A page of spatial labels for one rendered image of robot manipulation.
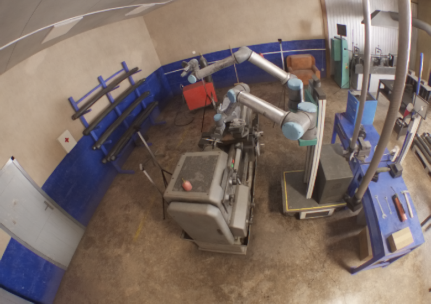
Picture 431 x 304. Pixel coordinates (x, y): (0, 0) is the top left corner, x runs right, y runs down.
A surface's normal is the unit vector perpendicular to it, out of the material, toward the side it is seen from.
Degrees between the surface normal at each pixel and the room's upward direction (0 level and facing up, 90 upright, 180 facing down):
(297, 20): 90
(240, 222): 32
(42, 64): 90
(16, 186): 90
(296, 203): 0
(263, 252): 0
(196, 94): 90
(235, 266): 0
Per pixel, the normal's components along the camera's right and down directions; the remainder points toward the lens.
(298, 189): -0.26, -0.75
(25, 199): 0.94, -0.07
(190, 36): -0.20, 0.66
